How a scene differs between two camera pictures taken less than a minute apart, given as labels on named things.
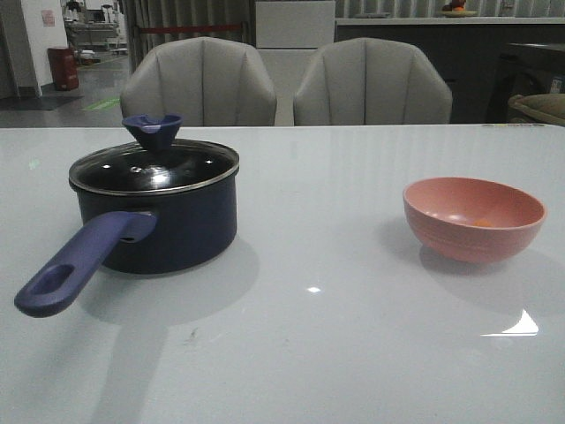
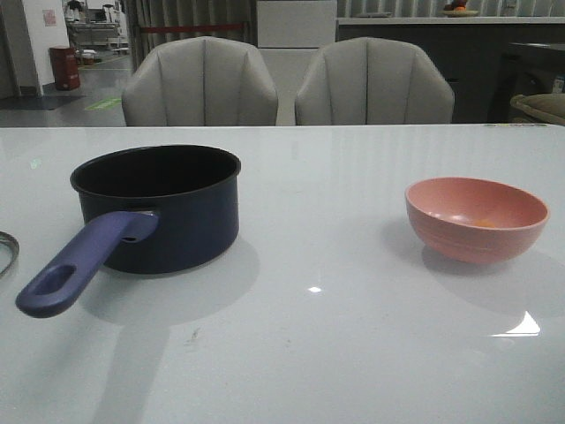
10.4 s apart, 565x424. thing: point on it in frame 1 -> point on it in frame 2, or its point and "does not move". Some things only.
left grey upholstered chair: x=206 y=81 does not move
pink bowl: x=471 y=221 does not move
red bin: x=64 y=67 does not move
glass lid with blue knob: x=154 y=164 -> x=5 y=237
